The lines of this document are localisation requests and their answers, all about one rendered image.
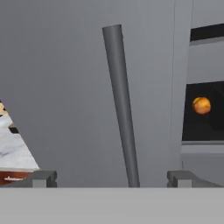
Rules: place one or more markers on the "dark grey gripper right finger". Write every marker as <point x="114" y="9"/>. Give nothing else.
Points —
<point x="180" y="178"/>

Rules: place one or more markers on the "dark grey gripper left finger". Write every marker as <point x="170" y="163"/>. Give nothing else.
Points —
<point x="43" y="178"/>

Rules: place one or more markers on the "orange peach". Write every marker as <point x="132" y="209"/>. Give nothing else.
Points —
<point x="201" y="105"/>

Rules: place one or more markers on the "grey fridge door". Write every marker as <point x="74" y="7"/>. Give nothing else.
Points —
<point x="73" y="87"/>

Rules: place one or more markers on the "brown wooden cupboard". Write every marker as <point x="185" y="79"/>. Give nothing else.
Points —
<point x="11" y="176"/>

